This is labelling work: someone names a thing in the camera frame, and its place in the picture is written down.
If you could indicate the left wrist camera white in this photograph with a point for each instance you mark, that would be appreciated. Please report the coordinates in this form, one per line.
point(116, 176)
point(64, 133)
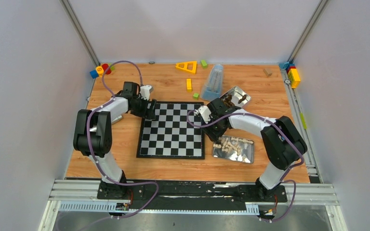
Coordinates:
point(145, 92)

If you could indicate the tin lid with light pieces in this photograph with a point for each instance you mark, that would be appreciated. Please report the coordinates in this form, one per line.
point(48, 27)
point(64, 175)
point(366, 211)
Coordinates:
point(234, 149)

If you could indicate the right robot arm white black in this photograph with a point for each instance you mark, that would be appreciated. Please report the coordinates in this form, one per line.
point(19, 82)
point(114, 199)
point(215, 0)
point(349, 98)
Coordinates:
point(283, 143)

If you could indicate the green cube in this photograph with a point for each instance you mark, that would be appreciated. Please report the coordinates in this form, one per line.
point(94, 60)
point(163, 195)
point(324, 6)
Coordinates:
point(203, 64)
point(196, 96)

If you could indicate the green cube middle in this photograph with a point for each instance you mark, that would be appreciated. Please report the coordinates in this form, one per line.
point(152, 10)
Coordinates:
point(196, 96)

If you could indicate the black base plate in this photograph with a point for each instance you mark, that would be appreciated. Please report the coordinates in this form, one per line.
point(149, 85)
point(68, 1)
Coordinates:
point(190, 195)

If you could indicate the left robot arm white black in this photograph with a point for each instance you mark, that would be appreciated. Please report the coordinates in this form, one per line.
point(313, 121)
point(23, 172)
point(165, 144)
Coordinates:
point(93, 133)

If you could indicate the yellow triangle block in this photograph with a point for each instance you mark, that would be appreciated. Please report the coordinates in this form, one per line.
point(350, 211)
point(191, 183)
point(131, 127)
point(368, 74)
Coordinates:
point(189, 66)

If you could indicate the green cube back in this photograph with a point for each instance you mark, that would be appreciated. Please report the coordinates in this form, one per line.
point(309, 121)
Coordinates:
point(203, 64)

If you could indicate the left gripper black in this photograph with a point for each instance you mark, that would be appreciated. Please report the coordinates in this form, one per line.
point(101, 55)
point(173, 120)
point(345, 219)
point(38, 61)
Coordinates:
point(151, 109)

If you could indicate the tin box with dark pieces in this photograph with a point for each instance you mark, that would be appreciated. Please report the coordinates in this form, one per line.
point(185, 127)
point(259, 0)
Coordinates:
point(235, 97)

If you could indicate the bubble-wrapped blue metronome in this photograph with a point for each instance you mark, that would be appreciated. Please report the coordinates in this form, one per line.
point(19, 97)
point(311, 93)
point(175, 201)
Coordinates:
point(212, 88)

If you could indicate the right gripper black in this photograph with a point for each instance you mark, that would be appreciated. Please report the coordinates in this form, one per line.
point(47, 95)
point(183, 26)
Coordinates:
point(214, 135)

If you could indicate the coloured blocks left corner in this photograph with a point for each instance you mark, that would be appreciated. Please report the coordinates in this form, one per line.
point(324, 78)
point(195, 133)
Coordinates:
point(102, 69)

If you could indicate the brown wooden block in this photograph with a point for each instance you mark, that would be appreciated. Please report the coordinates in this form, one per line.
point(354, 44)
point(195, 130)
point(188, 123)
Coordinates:
point(268, 72)

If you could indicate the silver metal cylinder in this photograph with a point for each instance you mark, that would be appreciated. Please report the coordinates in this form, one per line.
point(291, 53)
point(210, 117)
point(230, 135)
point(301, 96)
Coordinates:
point(118, 119)

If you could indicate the folding chess board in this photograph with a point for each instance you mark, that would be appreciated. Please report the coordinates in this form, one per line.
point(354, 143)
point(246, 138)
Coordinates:
point(171, 134)

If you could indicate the stacked coloured bricks right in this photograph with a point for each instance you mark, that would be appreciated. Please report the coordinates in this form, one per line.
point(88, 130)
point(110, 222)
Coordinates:
point(292, 73)

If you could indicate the aluminium frame rail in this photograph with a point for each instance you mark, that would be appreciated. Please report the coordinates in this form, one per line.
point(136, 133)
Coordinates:
point(73, 205)

